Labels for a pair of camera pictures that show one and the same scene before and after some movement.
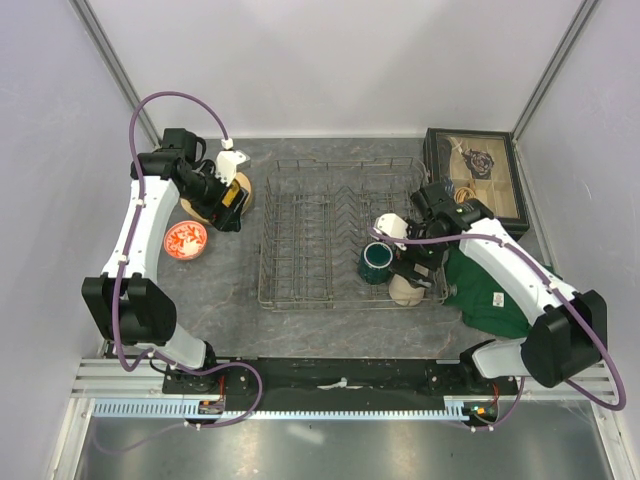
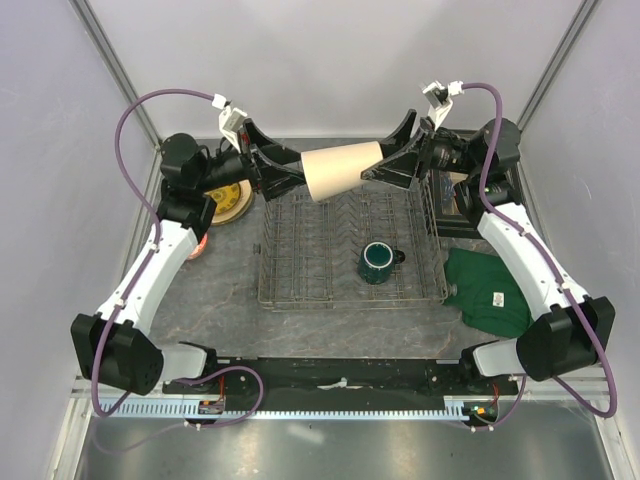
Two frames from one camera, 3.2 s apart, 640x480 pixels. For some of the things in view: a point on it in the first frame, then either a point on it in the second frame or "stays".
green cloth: (479, 300) stays
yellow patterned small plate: (231, 193) stays
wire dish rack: (317, 217) stays
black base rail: (338, 384) stays
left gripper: (228, 218) → (271, 181)
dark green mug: (376, 262) stays
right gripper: (406, 266) → (400, 169)
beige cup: (403, 293) → (329, 170)
